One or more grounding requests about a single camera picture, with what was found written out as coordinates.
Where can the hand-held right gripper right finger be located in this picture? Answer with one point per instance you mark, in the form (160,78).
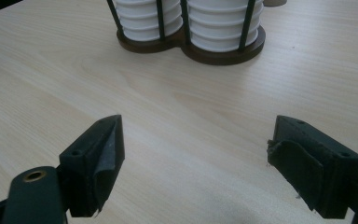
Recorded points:
(317,168)

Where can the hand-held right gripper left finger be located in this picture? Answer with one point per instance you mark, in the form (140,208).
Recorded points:
(87,168)

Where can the short stack of paper cups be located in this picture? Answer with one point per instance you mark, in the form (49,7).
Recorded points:
(140,18)

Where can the tall stack of paper cups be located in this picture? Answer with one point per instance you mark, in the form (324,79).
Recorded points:
(217,25)

